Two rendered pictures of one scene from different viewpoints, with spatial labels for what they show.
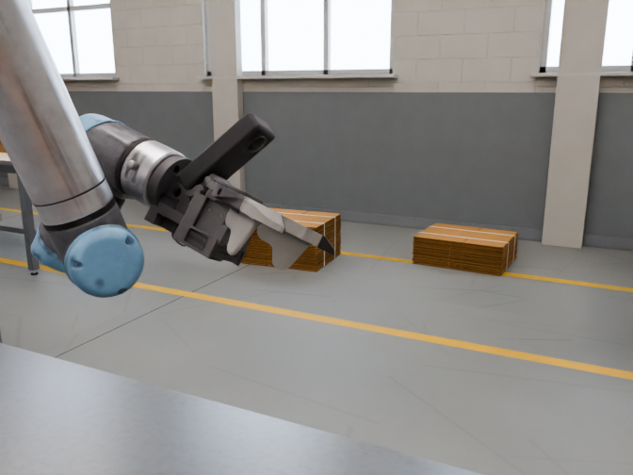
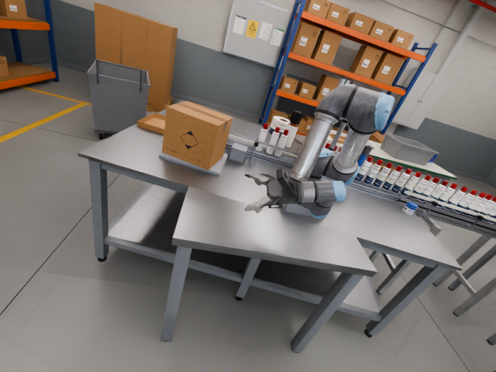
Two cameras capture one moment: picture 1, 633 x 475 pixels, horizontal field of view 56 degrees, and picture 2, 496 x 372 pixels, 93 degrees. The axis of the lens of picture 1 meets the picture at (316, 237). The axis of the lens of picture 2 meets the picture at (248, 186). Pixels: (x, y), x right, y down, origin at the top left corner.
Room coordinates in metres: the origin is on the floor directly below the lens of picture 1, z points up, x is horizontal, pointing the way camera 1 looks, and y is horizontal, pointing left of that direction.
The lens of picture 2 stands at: (1.18, -0.44, 1.51)
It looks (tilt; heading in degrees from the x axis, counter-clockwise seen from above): 30 degrees down; 141
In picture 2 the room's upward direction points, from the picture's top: 18 degrees clockwise
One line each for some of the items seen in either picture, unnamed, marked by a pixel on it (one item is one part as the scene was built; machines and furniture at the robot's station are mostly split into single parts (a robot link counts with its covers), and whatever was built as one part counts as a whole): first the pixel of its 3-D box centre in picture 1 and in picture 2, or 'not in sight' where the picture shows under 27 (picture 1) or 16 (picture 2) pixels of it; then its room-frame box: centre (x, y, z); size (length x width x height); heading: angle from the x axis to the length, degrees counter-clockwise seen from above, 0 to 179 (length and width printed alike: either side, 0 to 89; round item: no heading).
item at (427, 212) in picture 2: not in sight; (432, 251); (0.86, 1.97, 0.47); 1.17 x 0.36 x 0.95; 54
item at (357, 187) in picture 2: not in sight; (294, 164); (0.05, 0.83, 0.85); 1.65 x 0.11 x 0.05; 54
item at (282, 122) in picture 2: not in sight; (280, 128); (-0.47, 1.03, 0.95); 0.20 x 0.20 x 0.14
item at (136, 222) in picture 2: not in sight; (261, 200); (-0.11, 0.78, 0.40); 2.04 x 1.44 x 0.81; 54
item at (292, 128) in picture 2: not in sight; (291, 129); (-0.23, 0.93, 1.03); 0.09 x 0.09 x 0.30
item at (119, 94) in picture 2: not in sight; (121, 98); (-2.30, -0.11, 0.48); 0.89 x 0.63 x 0.96; 173
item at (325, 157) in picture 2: not in sight; (318, 160); (0.43, 0.56, 1.10); 0.13 x 0.12 x 0.14; 31
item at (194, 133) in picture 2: not in sight; (198, 134); (-0.08, 0.08, 0.99); 0.30 x 0.24 x 0.27; 45
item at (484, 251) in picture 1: (465, 247); not in sight; (4.24, -1.10, 0.10); 0.64 x 0.52 x 0.20; 61
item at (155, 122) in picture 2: not in sight; (166, 125); (-0.53, 0.02, 0.85); 0.30 x 0.26 x 0.04; 54
